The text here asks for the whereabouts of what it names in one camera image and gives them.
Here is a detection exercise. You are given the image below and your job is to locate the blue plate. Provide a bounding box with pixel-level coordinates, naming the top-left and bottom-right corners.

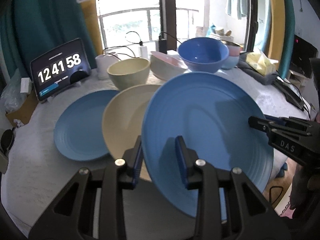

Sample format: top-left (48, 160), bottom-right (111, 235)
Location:
top-left (142, 72), bottom-right (273, 217)
top-left (54, 90), bottom-right (119, 161)

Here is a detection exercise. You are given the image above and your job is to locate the beige bowl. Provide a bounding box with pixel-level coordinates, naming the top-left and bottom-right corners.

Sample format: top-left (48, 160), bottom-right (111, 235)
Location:
top-left (107, 58), bottom-right (150, 90)

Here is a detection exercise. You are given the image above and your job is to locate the large dark blue bowl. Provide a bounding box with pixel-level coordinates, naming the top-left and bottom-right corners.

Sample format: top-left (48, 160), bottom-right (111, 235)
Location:
top-left (178, 37), bottom-right (229, 73)

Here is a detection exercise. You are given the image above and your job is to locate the beige plate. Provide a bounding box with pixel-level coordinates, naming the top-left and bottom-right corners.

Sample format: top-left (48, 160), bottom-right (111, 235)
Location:
top-left (101, 83), bottom-right (162, 183)

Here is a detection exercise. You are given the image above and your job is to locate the yellow tissue pack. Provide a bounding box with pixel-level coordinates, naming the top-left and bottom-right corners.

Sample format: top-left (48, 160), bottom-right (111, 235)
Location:
top-left (246, 51), bottom-right (279, 76)

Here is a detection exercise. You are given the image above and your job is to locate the white bedspread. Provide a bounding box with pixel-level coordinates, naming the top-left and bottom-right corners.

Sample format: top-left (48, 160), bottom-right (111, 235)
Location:
top-left (1, 68), bottom-right (308, 235)

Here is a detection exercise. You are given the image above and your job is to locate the grey folded towel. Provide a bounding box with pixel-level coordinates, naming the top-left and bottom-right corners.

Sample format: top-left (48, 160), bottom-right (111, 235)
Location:
top-left (237, 53), bottom-right (277, 86)

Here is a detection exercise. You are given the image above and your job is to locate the light blue bowl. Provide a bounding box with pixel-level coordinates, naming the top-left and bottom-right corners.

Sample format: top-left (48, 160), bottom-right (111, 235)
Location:
top-left (221, 56), bottom-right (239, 70)

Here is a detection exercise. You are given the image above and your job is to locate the white pink bowl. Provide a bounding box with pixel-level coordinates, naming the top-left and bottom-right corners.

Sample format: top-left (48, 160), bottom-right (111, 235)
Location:
top-left (150, 51), bottom-right (188, 81)

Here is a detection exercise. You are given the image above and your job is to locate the white desk lamp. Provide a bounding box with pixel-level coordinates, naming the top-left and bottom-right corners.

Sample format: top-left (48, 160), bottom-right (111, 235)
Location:
top-left (75, 0), bottom-right (121, 80)

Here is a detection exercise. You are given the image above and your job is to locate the steel bowl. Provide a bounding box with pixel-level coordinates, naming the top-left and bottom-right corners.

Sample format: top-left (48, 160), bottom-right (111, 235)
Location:
top-left (223, 41), bottom-right (241, 48)

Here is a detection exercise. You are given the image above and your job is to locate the white basket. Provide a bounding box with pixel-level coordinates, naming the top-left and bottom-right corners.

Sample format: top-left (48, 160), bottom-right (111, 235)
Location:
top-left (207, 30), bottom-right (234, 42)

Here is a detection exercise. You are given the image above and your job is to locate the tablet showing clock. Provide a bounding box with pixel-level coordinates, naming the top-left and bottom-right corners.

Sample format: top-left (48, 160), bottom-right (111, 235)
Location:
top-left (30, 38), bottom-right (91, 102)

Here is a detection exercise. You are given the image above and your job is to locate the white charger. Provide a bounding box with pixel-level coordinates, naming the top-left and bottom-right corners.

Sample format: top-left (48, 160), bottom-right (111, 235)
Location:
top-left (139, 45), bottom-right (148, 59)

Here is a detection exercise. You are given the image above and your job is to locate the black charger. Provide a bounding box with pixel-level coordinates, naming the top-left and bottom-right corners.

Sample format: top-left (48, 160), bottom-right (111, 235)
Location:
top-left (158, 38), bottom-right (167, 54)

